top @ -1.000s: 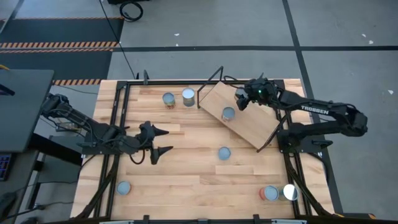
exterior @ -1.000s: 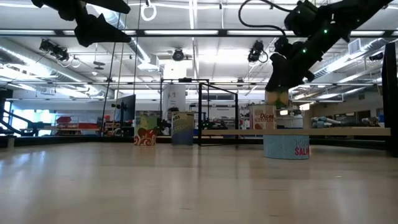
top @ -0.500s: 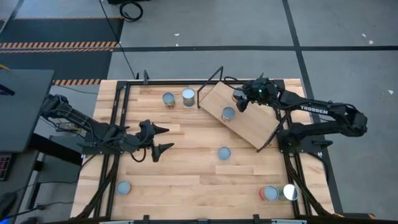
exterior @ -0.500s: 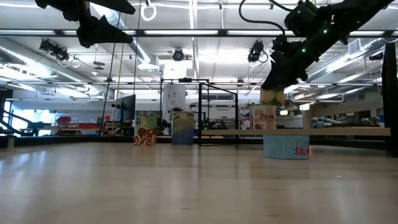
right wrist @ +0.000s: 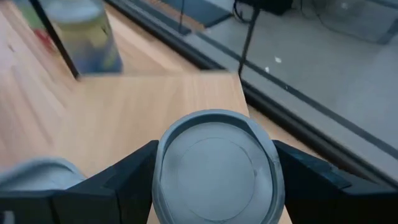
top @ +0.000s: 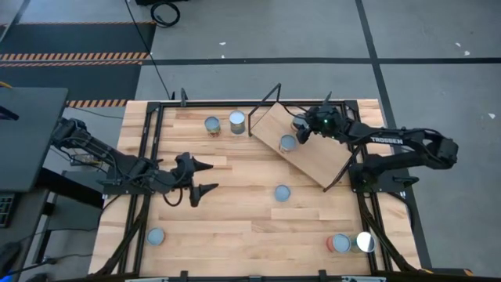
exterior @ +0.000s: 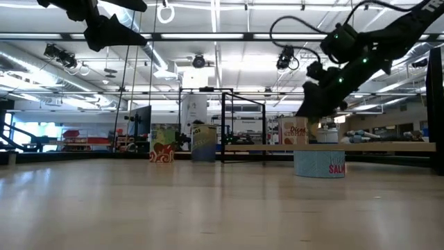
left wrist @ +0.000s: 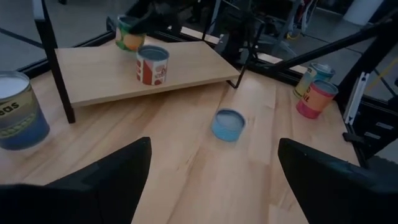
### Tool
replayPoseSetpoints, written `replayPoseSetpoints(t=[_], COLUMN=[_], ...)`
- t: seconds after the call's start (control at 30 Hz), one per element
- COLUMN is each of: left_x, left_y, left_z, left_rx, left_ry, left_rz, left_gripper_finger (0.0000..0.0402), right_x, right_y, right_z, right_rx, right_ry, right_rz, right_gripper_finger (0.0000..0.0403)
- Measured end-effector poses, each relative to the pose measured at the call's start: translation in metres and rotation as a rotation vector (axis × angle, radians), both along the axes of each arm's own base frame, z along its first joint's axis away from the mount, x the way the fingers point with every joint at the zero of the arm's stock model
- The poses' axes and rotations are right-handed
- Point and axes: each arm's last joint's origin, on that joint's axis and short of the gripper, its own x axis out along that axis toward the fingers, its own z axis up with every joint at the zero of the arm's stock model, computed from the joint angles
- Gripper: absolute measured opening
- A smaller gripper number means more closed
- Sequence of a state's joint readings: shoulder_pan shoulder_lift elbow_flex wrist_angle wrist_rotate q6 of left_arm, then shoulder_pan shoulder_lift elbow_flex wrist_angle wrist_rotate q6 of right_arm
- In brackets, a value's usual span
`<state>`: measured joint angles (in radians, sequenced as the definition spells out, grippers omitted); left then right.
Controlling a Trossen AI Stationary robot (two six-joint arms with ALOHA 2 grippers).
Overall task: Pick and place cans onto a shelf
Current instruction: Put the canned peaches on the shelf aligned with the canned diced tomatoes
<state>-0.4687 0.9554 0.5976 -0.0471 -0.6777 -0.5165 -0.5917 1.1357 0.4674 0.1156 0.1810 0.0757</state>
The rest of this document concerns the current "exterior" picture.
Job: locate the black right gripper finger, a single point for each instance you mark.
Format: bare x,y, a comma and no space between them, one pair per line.
319,102

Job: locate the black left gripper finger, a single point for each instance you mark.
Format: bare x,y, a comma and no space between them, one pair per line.
111,33
128,4

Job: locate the short white can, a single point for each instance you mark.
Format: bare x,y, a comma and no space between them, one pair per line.
327,136

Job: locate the diced tomato can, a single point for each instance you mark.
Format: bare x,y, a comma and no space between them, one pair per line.
291,133

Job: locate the light blue salmon can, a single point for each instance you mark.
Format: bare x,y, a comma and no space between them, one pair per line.
312,165

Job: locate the tall blue green can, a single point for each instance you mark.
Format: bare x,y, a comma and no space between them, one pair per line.
204,146

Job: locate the can with red swirl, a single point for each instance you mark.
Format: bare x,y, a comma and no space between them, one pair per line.
162,152

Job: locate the dark monitor on arm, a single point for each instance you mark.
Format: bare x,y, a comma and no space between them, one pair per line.
144,119

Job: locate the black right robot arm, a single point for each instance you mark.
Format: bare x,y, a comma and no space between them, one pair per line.
399,31

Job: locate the wooden shelf board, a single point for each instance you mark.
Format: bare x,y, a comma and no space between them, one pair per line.
381,147

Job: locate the wooden background counter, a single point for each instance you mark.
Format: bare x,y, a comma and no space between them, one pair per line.
381,121

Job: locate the rolled blue white material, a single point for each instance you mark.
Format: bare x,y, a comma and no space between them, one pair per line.
360,136

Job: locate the black bar with light strips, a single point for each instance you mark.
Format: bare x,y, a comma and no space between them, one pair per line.
248,36

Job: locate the rack with red bins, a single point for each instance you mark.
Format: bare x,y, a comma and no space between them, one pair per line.
71,134

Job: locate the white cylindrical column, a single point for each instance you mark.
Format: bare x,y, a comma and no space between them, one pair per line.
194,111

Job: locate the black background railing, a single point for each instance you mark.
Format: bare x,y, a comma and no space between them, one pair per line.
7,104

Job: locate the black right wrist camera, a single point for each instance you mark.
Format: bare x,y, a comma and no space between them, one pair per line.
315,70

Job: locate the black ceiling camera cluster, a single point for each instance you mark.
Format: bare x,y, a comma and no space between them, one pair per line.
57,53

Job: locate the hanging black camera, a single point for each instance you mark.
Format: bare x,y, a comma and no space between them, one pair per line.
286,55

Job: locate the black metal shelf frame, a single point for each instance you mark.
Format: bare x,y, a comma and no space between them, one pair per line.
435,104

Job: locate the round black ceiling camera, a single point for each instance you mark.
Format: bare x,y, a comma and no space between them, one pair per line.
198,62

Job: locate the thin black background frame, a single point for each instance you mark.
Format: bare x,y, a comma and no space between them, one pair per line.
206,89

